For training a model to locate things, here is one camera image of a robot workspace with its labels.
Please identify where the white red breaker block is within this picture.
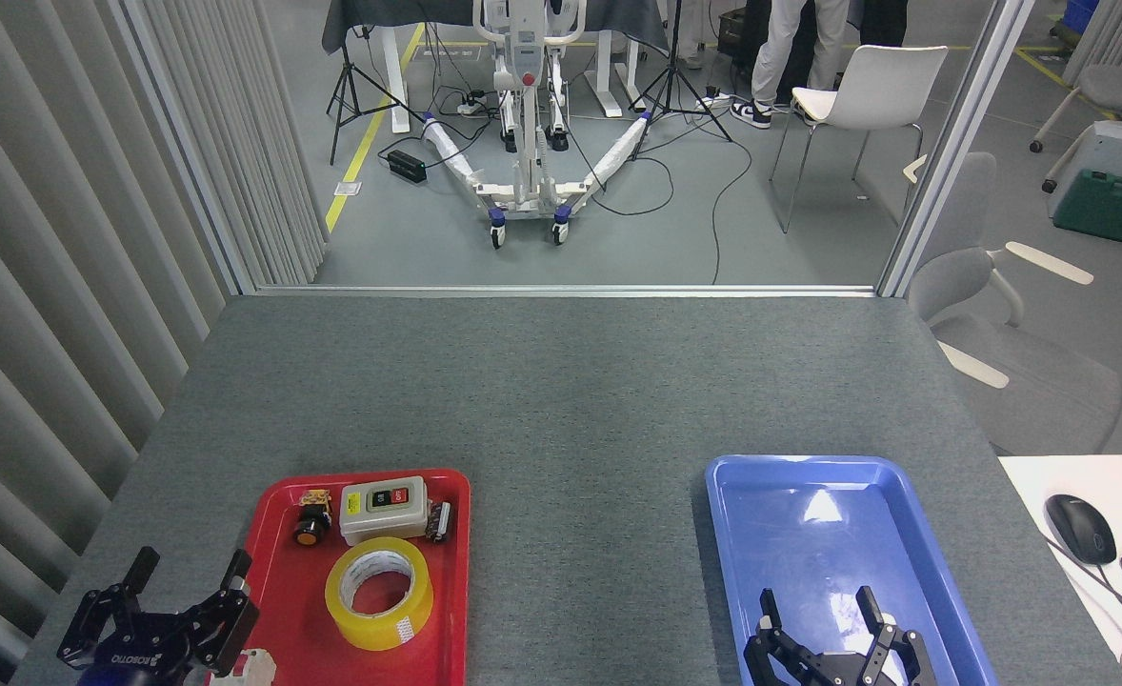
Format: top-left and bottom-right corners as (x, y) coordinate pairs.
(205, 648), (277, 686)

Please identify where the beige on-off switch box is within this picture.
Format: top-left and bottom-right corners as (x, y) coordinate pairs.
(338, 475), (430, 546)

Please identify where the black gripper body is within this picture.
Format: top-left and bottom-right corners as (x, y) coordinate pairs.
(80, 610), (230, 686)
(780, 652), (868, 686)

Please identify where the black floor cable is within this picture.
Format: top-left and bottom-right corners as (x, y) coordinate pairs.
(561, 95), (754, 286)

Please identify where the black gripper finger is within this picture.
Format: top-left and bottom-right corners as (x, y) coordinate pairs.
(56, 546), (162, 669)
(186, 549), (263, 674)
(743, 588), (811, 686)
(855, 585), (934, 686)

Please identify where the black orange push button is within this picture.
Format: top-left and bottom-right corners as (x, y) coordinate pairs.
(293, 489), (334, 548)

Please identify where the yellow tape roll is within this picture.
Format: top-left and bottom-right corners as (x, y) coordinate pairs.
(325, 536), (434, 653)

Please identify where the black computer mouse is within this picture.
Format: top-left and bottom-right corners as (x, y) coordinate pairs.
(1044, 494), (1118, 566)

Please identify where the person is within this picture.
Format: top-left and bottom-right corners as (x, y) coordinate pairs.
(731, 0), (852, 131)
(858, 0), (910, 49)

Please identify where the blue plastic tray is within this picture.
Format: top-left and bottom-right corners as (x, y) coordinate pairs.
(705, 454), (1000, 686)

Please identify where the white desk with dark cloth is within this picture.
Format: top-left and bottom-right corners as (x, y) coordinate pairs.
(321, 0), (672, 134)

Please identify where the green plastic case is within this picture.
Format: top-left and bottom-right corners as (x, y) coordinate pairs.
(1052, 170), (1122, 247)

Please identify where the black tripod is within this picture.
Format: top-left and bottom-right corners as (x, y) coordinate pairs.
(326, 24), (425, 166)
(630, 0), (734, 159)

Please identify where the silver post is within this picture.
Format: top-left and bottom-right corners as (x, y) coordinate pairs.
(877, 0), (1038, 299)
(109, 0), (258, 297)

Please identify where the red plastic tray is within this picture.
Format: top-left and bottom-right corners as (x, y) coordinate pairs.
(228, 468), (472, 686)

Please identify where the grey office chair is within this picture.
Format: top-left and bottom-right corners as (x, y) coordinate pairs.
(904, 152), (1122, 456)

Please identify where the silver table rail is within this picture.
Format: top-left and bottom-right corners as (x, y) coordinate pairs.
(254, 284), (878, 299)

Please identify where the white stand on wheels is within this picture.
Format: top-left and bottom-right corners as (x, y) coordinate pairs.
(422, 0), (653, 251)

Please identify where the white plastic chair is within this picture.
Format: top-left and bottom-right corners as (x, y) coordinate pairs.
(771, 45), (950, 234)

